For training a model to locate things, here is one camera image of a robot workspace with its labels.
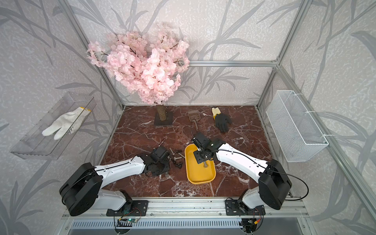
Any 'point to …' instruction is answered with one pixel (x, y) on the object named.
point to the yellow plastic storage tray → (197, 173)
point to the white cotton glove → (69, 124)
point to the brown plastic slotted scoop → (194, 116)
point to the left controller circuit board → (132, 220)
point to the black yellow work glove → (222, 121)
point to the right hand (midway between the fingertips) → (199, 154)
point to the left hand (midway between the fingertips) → (169, 169)
